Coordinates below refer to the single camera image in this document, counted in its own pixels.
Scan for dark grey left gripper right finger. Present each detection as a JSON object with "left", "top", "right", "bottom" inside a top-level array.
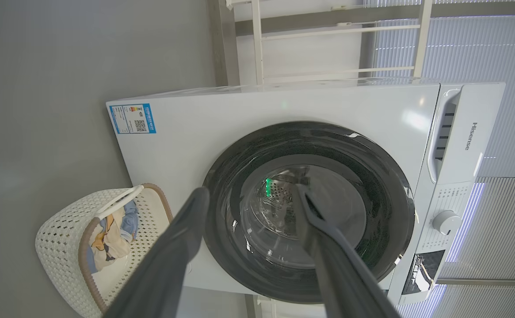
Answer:
[{"left": 293, "top": 184, "right": 400, "bottom": 318}]

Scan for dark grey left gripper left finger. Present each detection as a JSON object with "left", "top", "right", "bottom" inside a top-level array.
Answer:
[{"left": 103, "top": 186, "right": 210, "bottom": 318}]

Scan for blue denim garment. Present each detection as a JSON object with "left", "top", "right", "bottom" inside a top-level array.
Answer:
[{"left": 87, "top": 201, "right": 139, "bottom": 272}]

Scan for cream garment with orange print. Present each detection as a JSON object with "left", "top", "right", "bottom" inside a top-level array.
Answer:
[{"left": 90, "top": 211, "right": 132, "bottom": 271}]

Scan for black round glass washer door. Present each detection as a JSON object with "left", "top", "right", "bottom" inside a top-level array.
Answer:
[{"left": 202, "top": 121, "right": 416, "bottom": 304}]

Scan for white washing machine control knob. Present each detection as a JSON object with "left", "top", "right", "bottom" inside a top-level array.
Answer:
[{"left": 432, "top": 210, "right": 461, "bottom": 235}]

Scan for white front-load washing machine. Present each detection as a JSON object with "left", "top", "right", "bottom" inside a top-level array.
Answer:
[{"left": 106, "top": 82, "right": 506, "bottom": 306}]

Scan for white perforated laundry basket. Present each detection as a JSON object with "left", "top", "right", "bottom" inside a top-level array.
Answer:
[{"left": 35, "top": 183, "right": 174, "bottom": 318}]

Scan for blue energy label sticker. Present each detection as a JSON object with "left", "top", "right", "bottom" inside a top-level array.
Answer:
[{"left": 109, "top": 103, "right": 156, "bottom": 134}]

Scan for white detergent drawer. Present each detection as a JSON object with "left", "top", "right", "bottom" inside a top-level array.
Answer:
[{"left": 427, "top": 86, "right": 463, "bottom": 184}]

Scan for white drying rack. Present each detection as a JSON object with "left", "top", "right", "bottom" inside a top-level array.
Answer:
[{"left": 225, "top": 0, "right": 435, "bottom": 85}]

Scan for grey window blinds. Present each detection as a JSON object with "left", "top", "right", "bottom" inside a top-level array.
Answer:
[{"left": 363, "top": 0, "right": 515, "bottom": 318}]

